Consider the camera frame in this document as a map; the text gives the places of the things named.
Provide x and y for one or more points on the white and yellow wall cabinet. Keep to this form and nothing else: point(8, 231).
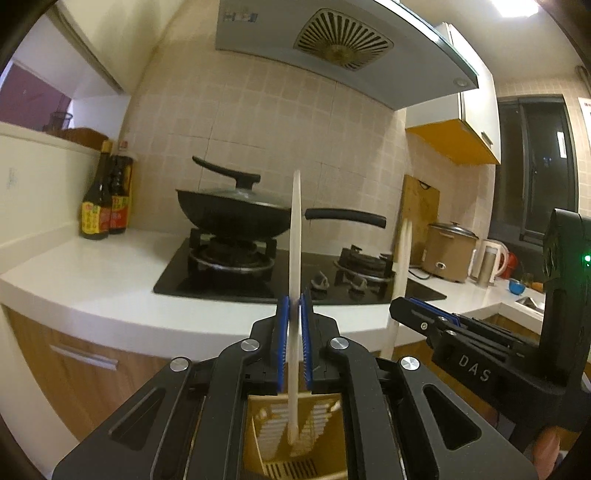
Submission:
point(475, 115)

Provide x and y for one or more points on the black gas stove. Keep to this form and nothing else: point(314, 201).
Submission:
point(231, 277)

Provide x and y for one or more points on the white wall paper notice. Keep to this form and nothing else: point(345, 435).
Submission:
point(586, 117)

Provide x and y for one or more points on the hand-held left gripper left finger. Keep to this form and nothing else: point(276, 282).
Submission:
point(282, 346)

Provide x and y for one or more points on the red container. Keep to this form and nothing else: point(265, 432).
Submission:
point(511, 265)

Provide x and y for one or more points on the yellow label sauce bottle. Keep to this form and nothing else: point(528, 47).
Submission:
point(94, 212)

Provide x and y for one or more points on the beige rice cooker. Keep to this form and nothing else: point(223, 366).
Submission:
point(450, 258)

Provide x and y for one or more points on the wooden base cabinets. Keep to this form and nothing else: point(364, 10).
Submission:
point(69, 392)

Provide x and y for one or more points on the person's right hand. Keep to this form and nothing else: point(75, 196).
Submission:
point(547, 454)

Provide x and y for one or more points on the blue bowl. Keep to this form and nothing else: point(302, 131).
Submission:
point(517, 287)

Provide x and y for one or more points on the wooden box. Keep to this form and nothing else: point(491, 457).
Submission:
point(85, 137)

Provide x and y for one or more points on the range hood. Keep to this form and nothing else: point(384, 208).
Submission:
point(346, 50)

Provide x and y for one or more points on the wooden cutting board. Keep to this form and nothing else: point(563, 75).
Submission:
point(422, 217)

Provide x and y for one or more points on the beige slotted utensil basket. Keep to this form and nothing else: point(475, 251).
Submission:
point(272, 443)

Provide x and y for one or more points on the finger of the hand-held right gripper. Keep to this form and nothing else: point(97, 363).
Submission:
point(415, 321)
point(434, 307)

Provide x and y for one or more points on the white electric kettle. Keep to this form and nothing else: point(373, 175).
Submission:
point(489, 263)

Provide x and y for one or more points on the white kitchen countertop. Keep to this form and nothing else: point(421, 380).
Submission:
point(92, 277)

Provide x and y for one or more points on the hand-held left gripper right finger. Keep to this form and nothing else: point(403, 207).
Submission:
point(308, 346)

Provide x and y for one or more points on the black wok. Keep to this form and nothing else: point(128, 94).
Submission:
point(231, 217)

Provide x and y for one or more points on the dark window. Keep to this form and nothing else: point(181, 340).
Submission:
point(535, 175)

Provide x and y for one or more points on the red label sauce bottle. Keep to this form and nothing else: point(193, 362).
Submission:
point(121, 198)

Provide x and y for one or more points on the steel sink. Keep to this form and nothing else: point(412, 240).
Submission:
point(530, 304)

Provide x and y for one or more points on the pale wooden chopstick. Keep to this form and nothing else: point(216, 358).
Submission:
point(295, 230)
point(400, 258)

